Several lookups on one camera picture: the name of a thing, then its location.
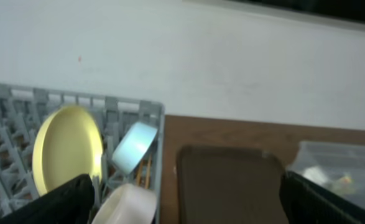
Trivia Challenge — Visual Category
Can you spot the green orange snack wrapper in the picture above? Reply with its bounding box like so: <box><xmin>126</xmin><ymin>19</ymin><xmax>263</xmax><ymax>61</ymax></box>
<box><xmin>330</xmin><ymin>175</ymin><xmax>355</xmax><ymax>195</ymax></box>

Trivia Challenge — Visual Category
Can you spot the grey dishwasher rack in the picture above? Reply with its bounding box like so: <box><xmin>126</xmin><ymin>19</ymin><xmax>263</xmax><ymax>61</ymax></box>
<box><xmin>0</xmin><ymin>83</ymin><xmax>165</xmax><ymax>219</ymax></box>

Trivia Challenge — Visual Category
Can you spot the yellow plate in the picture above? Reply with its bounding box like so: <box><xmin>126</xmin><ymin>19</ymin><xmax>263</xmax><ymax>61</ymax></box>
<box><xmin>32</xmin><ymin>105</ymin><xmax>103</xmax><ymax>196</ymax></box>

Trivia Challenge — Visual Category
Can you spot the dark brown serving tray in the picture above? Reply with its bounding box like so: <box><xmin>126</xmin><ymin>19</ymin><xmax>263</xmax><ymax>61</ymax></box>
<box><xmin>176</xmin><ymin>145</ymin><xmax>288</xmax><ymax>224</ymax></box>

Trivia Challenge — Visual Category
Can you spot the pink white bowl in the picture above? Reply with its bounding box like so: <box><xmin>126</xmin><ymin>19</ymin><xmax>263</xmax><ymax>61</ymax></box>
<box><xmin>92</xmin><ymin>184</ymin><xmax>157</xmax><ymax>224</ymax></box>

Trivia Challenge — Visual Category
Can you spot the white napkin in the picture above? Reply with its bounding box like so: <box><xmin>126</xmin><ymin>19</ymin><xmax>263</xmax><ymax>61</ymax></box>
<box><xmin>302</xmin><ymin>166</ymin><xmax>330</xmax><ymax>185</ymax></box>

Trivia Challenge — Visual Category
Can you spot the clear plastic bin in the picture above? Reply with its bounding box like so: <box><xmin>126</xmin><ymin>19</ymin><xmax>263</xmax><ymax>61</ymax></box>
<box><xmin>287</xmin><ymin>141</ymin><xmax>365</xmax><ymax>209</ymax></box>

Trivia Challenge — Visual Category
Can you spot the wooden chopstick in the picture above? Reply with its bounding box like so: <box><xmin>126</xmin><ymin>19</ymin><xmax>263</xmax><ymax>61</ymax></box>
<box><xmin>144</xmin><ymin>153</ymin><xmax>152</xmax><ymax>189</ymax></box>
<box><xmin>136</xmin><ymin>159</ymin><xmax>144</xmax><ymax>186</ymax></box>

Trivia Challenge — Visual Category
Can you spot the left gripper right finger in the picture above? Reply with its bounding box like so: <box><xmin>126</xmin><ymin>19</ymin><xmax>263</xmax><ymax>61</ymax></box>
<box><xmin>279</xmin><ymin>171</ymin><xmax>365</xmax><ymax>224</ymax></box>

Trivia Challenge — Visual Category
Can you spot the light blue bowl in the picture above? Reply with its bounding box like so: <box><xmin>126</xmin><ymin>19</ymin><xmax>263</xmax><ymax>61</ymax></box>
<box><xmin>111</xmin><ymin>121</ymin><xmax>158</xmax><ymax>175</ymax></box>

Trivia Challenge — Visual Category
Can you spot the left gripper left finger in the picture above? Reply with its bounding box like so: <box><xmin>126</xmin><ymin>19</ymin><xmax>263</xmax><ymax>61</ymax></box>
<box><xmin>0</xmin><ymin>174</ymin><xmax>95</xmax><ymax>224</ymax></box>

